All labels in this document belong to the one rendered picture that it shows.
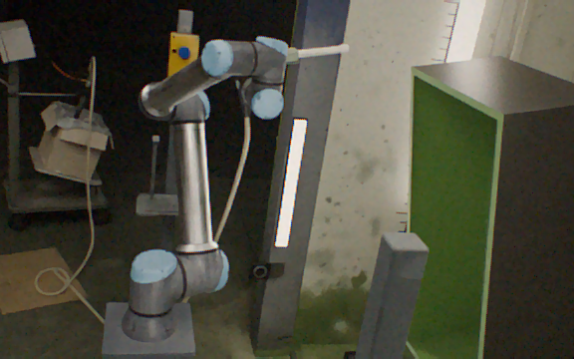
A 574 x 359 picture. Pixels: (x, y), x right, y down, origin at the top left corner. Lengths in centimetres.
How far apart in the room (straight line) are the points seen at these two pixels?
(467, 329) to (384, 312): 210
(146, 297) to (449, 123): 126
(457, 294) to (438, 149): 69
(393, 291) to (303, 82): 197
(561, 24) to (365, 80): 94
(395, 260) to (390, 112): 211
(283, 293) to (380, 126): 95
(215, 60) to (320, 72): 112
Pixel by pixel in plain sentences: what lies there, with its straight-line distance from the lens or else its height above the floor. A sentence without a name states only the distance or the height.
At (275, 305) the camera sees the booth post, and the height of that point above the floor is 31.
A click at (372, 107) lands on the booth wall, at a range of 285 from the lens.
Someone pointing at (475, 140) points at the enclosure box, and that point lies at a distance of 251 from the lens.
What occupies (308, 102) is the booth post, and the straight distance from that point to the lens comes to 276.
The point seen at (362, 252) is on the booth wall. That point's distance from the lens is 313.
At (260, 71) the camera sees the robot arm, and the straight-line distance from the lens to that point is 174.
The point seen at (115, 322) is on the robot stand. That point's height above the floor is 64.
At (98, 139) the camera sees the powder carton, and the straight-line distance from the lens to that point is 423.
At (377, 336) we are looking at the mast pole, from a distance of 86.
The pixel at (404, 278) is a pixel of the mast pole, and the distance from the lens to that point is 82.
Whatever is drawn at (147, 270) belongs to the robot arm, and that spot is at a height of 90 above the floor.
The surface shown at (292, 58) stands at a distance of 211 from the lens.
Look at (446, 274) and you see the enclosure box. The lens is 273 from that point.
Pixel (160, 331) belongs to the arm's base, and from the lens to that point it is 226.
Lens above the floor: 197
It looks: 21 degrees down
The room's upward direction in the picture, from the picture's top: 9 degrees clockwise
